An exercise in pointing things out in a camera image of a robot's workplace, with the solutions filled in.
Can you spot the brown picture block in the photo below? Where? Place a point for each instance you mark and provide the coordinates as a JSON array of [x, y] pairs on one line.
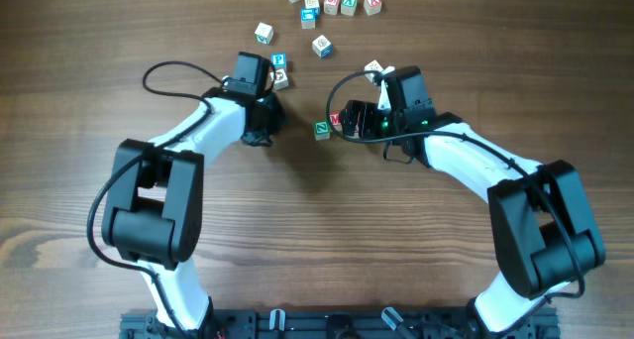
[[280, 79]]

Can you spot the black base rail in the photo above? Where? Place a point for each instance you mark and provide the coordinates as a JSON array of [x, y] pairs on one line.
[[438, 322]]

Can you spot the white green-sided picture block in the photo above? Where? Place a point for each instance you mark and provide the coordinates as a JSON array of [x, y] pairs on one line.
[[374, 72]]

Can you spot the red letter A block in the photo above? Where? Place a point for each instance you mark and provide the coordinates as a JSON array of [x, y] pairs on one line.
[[372, 7]]

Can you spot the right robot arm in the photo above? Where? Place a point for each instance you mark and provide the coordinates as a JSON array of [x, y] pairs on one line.
[[544, 233]]

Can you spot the white blue-sided picture block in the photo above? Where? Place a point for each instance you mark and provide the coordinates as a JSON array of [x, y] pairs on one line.
[[322, 47]]

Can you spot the cream picture block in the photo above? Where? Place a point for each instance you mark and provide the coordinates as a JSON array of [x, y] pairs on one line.
[[313, 4]]

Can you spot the red letter M block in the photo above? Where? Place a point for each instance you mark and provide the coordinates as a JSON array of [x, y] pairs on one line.
[[335, 120]]

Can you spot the blue picture block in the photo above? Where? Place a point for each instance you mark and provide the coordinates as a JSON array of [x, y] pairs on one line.
[[307, 18]]

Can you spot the green letter V block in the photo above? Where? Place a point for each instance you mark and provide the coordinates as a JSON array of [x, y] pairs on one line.
[[348, 7]]

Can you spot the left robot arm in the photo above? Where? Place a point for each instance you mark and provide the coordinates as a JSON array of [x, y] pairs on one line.
[[148, 216]]

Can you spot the red number nine block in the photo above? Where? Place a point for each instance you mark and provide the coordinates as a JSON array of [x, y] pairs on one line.
[[331, 7]]

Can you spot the blue letter P block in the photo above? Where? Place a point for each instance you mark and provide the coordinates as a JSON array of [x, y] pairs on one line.
[[279, 62]]

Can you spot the white teal-sided block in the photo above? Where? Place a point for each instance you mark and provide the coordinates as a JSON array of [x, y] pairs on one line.
[[264, 33]]

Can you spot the green letter Z block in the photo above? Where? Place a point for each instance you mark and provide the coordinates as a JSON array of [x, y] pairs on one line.
[[321, 131]]

